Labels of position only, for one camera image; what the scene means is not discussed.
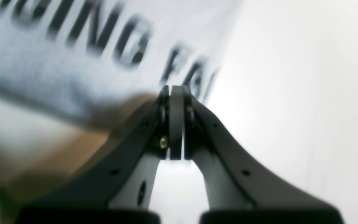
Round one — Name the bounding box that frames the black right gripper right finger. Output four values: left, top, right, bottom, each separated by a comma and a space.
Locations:
183, 86, 344, 224

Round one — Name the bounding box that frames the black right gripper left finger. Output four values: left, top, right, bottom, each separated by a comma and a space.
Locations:
15, 86, 184, 224

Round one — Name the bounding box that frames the grey T-shirt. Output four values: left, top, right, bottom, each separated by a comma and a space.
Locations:
0, 0, 243, 128

